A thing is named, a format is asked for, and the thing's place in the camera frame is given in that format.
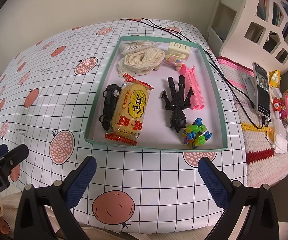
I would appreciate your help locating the orange white small bottle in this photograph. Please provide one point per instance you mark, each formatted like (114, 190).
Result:
(277, 108)

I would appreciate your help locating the teal rimmed white tray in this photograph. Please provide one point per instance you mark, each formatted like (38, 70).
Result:
(157, 133)

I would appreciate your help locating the black toy car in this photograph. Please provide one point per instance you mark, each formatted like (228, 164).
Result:
(111, 96)

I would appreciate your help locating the cream plastic rack piece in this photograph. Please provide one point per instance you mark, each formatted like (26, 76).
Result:
(178, 50)

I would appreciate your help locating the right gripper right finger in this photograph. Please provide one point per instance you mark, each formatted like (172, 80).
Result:
(232, 196)

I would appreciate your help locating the clear bag of beads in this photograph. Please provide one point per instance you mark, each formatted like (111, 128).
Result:
(136, 46)

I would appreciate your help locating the pink hair roller clip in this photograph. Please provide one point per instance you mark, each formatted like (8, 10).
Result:
(196, 100)

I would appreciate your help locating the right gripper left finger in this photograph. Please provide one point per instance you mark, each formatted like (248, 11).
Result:
(32, 221)

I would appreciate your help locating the white tissue pack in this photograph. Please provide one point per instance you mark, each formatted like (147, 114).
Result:
(280, 143)

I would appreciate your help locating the white cutout shelf unit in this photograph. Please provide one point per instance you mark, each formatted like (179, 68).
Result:
(249, 31)

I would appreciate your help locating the yellow snack bag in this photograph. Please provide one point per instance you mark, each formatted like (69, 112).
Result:
(275, 78)

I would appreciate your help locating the fruit pattern grid tablecloth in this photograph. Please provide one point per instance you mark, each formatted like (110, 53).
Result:
(46, 94)

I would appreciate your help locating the pink yellow crochet mat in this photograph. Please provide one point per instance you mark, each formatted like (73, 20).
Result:
(264, 166)

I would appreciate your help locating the smartphone on stand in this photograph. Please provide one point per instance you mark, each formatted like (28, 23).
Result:
(262, 95)

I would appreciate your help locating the grey phone stand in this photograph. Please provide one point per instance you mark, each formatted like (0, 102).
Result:
(249, 82)

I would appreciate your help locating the yellow snack cracker packet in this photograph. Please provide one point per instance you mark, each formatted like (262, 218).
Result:
(127, 121)

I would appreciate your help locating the rainbow pipe cleaner loop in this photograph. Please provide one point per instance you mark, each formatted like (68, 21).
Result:
(171, 61)

